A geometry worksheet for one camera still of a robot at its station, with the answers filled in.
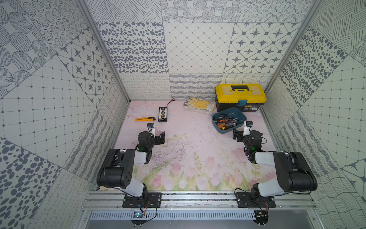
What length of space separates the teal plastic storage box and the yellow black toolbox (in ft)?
0.08

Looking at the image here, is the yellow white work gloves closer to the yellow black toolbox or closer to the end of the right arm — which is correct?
the yellow black toolbox

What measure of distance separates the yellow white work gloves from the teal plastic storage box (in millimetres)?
65

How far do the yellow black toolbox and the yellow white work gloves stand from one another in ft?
0.26

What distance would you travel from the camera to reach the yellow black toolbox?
3.39 feet

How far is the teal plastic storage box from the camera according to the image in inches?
40.1
